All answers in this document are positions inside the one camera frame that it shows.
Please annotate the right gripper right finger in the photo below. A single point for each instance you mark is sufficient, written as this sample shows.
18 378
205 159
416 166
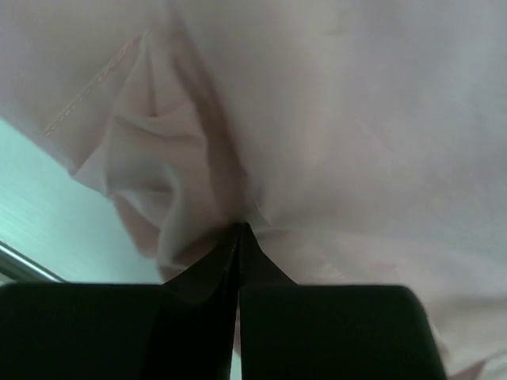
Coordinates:
292 331

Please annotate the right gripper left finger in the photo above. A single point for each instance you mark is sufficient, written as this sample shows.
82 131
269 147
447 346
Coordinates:
182 329

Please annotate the pink trousers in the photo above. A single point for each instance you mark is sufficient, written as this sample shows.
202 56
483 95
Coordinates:
364 141

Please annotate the right aluminium rail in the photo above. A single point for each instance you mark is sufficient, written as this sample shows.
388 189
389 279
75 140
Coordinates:
16 267

